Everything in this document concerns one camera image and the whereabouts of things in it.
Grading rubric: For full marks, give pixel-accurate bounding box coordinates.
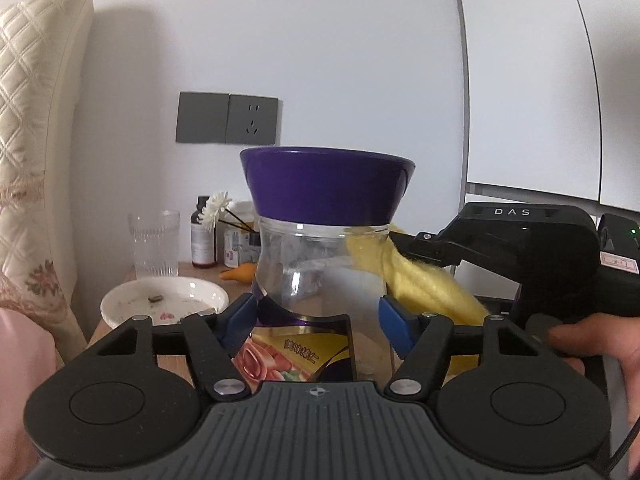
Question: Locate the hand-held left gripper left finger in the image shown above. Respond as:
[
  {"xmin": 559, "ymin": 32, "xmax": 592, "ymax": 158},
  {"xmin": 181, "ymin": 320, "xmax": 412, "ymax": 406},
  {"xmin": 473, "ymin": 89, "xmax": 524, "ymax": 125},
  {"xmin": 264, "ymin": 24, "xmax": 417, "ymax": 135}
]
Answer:
[{"xmin": 90, "ymin": 292, "xmax": 258, "ymax": 402}]

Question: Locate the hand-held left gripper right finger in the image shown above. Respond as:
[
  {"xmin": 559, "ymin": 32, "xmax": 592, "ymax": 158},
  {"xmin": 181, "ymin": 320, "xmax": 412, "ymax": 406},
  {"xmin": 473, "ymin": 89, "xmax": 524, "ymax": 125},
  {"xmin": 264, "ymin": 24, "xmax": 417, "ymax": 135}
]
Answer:
[{"xmin": 378, "ymin": 295, "xmax": 546, "ymax": 401}]

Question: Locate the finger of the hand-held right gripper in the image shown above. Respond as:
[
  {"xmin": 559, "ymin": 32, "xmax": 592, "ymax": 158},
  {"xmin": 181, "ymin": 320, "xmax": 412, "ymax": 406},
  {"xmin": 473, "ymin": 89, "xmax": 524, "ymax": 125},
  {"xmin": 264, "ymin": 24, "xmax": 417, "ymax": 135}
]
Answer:
[{"xmin": 389, "ymin": 230, "xmax": 466, "ymax": 270}]

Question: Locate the yellow plush toy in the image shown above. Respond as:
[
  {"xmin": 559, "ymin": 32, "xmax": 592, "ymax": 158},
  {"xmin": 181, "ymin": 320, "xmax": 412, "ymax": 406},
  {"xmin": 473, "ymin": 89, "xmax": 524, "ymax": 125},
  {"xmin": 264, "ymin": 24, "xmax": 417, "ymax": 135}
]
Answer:
[{"xmin": 345, "ymin": 224, "xmax": 493, "ymax": 376}]

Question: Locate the clear jar with purple lid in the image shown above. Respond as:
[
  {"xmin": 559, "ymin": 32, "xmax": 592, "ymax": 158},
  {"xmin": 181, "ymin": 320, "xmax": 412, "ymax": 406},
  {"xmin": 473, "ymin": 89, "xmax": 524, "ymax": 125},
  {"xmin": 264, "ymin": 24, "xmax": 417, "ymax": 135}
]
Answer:
[{"xmin": 239, "ymin": 146, "xmax": 417, "ymax": 383}]

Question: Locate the person's right hand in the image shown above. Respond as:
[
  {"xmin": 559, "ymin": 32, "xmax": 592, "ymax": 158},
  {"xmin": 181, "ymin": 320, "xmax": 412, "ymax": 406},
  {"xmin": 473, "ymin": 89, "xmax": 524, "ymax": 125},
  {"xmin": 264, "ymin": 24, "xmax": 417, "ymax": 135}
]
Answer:
[{"xmin": 547, "ymin": 312, "xmax": 640, "ymax": 411}]

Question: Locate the orange gourd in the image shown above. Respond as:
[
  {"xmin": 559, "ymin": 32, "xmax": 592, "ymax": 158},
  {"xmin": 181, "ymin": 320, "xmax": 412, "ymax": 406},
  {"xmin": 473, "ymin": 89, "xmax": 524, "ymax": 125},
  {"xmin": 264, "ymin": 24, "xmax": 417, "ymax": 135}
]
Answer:
[{"xmin": 220, "ymin": 262, "xmax": 258, "ymax": 285}]

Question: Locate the reed diffuser bottle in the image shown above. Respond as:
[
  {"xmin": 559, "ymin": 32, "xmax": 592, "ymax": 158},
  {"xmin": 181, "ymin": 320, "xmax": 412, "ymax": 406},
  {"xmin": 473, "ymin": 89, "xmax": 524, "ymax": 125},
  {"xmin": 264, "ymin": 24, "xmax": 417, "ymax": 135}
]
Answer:
[{"xmin": 220, "ymin": 210, "xmax": 263, "ymax": 268}]

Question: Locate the white plate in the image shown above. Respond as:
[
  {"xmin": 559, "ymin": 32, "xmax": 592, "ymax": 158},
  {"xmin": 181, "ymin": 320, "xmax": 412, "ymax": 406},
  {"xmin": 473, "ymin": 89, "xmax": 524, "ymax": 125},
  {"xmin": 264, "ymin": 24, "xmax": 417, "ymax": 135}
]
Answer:
[{"xmin": 100, "ymin": 277, "xmax": 230, "ymax": 331}]

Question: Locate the brown glass bottle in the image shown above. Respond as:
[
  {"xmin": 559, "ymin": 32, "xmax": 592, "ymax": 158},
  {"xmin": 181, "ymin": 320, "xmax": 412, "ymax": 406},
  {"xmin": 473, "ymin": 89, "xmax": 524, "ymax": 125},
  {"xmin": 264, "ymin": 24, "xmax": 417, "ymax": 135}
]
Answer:
[{"xmin": 190, "ymin": 196, "xmax": 218, "ymax": 269}]

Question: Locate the white pill bottle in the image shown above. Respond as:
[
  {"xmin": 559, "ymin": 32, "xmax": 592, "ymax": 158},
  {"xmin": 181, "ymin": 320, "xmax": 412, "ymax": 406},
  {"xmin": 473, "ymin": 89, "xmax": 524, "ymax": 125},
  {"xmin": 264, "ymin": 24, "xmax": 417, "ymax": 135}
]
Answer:
[{"xmin": 227, "ymin": 201, "xmax": 257, "ymax": 231}]

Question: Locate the clear ribbed glass cup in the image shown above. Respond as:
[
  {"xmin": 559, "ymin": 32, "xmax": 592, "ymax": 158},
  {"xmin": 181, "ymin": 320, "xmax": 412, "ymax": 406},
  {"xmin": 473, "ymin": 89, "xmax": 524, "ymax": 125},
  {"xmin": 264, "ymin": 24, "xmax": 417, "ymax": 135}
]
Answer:
[{"xmin": 127, "ymin": 210, "xmax": 181, "ymax": 279}]

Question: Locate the white flower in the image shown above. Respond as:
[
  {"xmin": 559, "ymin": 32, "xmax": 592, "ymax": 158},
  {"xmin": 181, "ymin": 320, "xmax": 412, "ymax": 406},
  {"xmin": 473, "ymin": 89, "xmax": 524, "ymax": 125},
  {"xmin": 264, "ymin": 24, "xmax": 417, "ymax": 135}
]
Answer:
[{"xmin": 199, "ymin": 191, "xmax": 235, "ymax": 233}]

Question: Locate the pink blanket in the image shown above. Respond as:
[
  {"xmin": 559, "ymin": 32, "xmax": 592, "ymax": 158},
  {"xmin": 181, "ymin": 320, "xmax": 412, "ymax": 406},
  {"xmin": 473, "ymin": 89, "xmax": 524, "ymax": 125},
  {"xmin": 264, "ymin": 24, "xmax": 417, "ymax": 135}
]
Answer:
[{"xmin": 0, "ymin": 305, "xmax": 58, "ymax": 471}]

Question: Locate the cream quilted headboard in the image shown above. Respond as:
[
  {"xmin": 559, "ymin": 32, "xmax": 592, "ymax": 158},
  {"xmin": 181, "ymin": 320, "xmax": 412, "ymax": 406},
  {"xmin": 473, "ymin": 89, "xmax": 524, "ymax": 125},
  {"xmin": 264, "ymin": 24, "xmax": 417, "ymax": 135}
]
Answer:
[{"xmin": 0, "ymin": 0, "xmax": 96, "ymax": 356}]

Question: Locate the grey wall socket plate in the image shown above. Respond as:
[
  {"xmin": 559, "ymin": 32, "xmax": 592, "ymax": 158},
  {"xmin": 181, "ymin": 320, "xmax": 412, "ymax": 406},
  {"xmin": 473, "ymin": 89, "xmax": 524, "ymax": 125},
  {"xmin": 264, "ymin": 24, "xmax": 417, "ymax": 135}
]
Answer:
[{"xmin": 226, "ymin": 93, "xmax": 279, "ymax": 146}]

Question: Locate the grey wall switch plate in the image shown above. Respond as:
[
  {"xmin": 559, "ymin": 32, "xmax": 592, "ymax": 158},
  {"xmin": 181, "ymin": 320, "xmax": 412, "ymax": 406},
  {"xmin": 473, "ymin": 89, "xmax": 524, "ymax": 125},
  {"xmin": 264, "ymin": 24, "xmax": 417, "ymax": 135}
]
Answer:
[{"xmin": 176, "ymin": 91, "xmax": 231, "ymax": 144}]

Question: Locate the black cable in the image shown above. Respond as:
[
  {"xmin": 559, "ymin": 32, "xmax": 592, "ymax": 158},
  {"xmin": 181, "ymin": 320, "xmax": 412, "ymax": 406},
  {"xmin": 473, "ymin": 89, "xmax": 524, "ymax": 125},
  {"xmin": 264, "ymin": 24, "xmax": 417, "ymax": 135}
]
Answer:
[{"xmin": 605, "ymin": 417, "xmax": 640, "ymax": 468}]

